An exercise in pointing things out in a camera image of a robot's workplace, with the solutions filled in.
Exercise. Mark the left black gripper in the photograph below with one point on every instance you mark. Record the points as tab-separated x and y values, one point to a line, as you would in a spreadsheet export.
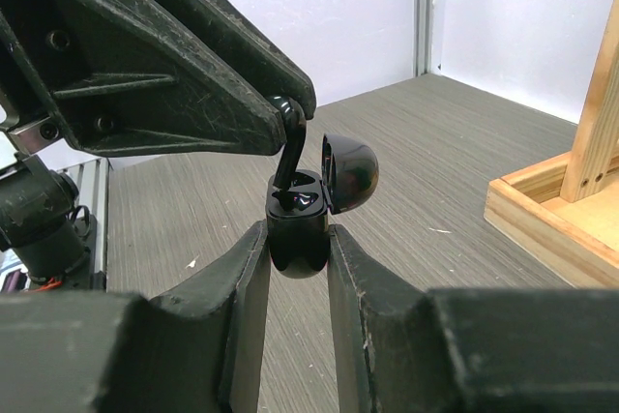
121	78

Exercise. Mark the wooden clothes rack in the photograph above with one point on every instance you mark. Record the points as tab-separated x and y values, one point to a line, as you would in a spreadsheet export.
564	211

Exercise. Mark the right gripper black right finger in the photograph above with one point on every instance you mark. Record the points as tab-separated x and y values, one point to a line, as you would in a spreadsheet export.
402	349

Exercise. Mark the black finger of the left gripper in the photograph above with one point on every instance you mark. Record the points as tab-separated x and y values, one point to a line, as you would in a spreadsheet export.
245	49

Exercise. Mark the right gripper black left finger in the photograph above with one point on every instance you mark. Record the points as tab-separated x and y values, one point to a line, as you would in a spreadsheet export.
197	347

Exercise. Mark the black earbud case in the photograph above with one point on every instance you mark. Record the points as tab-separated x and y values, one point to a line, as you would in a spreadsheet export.
298	219

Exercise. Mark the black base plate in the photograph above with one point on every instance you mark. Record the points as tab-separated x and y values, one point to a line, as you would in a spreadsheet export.
70	258

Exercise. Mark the black earbud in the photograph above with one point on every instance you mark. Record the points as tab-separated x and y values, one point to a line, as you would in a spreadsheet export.
295	128

